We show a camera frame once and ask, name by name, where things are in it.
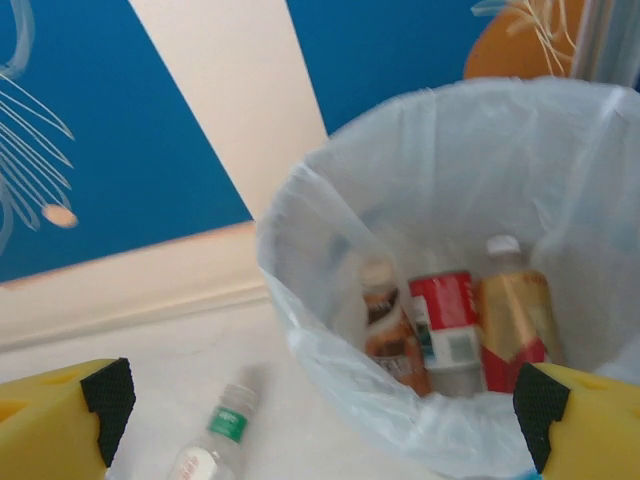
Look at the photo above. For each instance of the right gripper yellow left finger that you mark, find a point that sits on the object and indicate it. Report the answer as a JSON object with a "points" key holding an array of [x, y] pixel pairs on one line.
{"points": [[45, 425]]}

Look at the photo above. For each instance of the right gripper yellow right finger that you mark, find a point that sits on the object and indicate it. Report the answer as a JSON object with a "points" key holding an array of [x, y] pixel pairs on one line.
{"points": [[600, 430]]}

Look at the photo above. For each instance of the clear bottle with red label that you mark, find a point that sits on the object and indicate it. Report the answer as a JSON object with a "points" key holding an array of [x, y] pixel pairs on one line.
{"points": [[442, 305]]}

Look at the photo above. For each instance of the translucent white bin liner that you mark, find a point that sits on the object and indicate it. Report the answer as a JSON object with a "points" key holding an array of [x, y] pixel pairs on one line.
{"points": [[450, 175]]}

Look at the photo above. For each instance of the gold-label bottle with white cap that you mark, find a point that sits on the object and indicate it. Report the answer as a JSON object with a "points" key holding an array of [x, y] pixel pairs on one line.
{"points": [[510, 310]]}

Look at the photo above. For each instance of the ship-label bottle with green cap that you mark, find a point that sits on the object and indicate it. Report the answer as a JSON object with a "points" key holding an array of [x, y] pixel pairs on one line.
{"points": [[227, 425]]}

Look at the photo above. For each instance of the brown-label bottle with white cap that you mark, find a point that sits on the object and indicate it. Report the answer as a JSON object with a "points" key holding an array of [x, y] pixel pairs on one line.
{"points": [[390, 330]]}

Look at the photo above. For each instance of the aluminium frame post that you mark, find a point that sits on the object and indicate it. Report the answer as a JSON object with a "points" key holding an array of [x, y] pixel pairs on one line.
{"points": [[595, 35]]}

